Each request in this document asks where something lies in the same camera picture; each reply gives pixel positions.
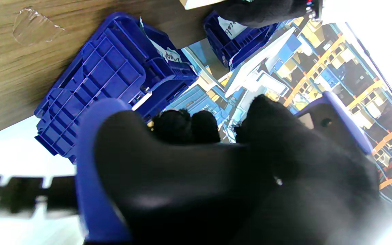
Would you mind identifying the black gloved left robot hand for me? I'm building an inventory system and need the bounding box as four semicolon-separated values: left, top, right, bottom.
216;0;314;28

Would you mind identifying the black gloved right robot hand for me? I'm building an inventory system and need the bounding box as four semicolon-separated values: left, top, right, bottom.
152;95;387;245

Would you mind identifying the black and blue barcode scanner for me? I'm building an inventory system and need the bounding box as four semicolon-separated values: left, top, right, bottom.
75;91;373;245

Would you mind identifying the blue bin boxed parcels label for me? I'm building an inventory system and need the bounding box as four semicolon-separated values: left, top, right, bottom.
203;10;281;70

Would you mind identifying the handwritten boxed parcels paper label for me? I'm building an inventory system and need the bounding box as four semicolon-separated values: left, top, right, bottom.
217;16;247;38

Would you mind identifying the crumpled handwritten paper label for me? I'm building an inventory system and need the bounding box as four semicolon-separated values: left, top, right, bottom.
139;17;183;63

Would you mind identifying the blue ribbed plastic bin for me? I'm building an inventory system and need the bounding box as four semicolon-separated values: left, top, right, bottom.
34;12;198;164

